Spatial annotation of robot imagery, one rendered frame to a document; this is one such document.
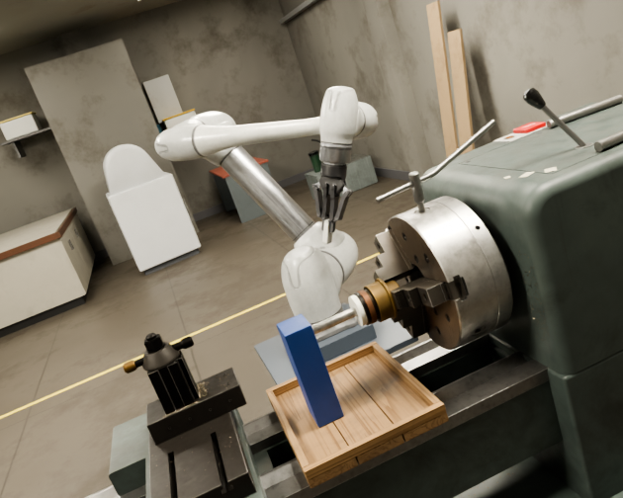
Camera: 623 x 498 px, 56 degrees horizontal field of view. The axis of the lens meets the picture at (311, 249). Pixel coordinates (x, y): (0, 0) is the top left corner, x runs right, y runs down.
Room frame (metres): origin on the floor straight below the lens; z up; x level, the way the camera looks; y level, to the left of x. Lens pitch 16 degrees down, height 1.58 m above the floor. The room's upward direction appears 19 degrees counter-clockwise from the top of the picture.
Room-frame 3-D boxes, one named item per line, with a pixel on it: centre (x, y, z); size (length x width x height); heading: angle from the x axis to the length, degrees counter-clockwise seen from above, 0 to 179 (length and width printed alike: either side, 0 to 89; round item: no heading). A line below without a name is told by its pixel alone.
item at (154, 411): (1.15, 0.35, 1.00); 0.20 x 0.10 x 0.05; 101
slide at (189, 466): (1.08, 0.36, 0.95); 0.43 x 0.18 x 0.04; 11
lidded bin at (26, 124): (8.32, 3.15, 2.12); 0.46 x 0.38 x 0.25; 103
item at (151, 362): (1.15, 0.38, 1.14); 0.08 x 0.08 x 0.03
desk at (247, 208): (8.40, 0.62, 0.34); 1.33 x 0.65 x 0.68; 13
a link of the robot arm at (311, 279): (1.77, 0.04, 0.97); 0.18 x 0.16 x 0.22; 149
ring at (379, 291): (1.16, -0.10, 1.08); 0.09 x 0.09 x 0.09; 11
